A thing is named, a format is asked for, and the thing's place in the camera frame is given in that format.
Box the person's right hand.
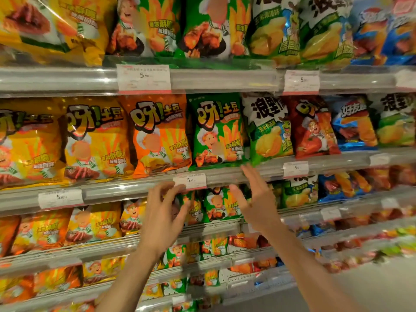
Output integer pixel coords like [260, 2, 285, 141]
[228, 164, 283, 236]

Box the person's left hand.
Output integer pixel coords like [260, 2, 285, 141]
[138, 182, 192, 257]

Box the orange fries snack bag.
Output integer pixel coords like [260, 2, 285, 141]
[118, 94, 193, 176]

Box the red tomato fries bag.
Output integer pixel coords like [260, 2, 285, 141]
[283, 95, 342, 159]

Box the metal store shelving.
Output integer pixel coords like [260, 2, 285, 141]
[0, 58, 416, 312]

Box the person's right forearm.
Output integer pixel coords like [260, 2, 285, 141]
[258, 221, 361, 312]

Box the person's left forearm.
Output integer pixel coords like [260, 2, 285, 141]
[94, 247, 168, 312]

